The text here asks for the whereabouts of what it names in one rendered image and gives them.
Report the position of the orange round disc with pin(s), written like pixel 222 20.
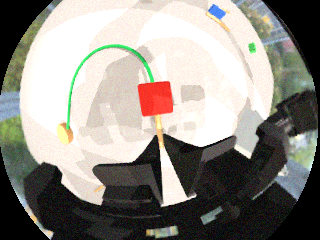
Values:
pixel 64 133

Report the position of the small green block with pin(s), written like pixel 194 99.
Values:
pixel 252 48

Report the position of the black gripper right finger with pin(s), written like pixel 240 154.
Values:
pixel 189 160

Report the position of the red block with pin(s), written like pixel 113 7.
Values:
pixel 155 98

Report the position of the small blue block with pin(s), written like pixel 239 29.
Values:
pixel 218 12

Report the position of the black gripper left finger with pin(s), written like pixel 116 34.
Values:
pixel 146 169

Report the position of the green string with wooden stick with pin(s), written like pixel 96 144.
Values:
pixel 159 126

